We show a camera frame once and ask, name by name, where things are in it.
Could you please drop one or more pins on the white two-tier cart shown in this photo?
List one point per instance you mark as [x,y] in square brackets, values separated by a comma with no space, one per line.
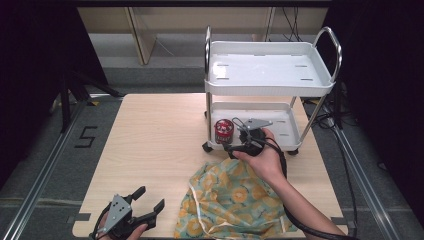
[266,70]

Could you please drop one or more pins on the person's right hand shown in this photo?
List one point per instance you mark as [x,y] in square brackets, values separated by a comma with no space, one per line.
[268,163]

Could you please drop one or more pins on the black metal stand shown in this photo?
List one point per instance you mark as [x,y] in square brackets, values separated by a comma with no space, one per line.
[66,100]

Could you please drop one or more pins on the yellow floral cloth bag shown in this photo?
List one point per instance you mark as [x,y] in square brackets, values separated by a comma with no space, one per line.
[226,196]

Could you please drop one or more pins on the aluminium floor rail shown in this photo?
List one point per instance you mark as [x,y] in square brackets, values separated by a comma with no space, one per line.
[40,180]
[363,180]

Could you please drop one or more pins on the red round can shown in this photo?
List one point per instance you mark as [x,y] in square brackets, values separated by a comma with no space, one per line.
[224,131]

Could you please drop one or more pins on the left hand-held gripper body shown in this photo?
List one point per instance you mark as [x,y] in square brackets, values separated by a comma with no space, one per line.
[115,211]

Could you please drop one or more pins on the beige wooden furniture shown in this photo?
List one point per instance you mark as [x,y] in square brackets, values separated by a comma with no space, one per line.
[143,36]

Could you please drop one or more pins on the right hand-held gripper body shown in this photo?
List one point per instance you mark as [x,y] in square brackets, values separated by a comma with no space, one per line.
[251,141]

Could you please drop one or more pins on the person's left hand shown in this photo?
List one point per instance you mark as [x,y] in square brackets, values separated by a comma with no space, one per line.
[137,231]

